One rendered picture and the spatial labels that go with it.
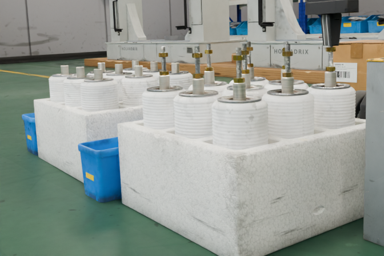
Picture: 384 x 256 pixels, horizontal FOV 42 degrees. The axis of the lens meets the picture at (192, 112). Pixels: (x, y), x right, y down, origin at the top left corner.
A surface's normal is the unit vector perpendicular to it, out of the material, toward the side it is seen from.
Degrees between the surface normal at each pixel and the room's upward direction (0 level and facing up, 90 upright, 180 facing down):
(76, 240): 0
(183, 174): 90
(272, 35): 90
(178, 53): 90
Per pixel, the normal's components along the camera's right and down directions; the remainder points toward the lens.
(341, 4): -0.35, 0.17
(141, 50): -0.79, 0.13
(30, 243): -0.04, -0.99
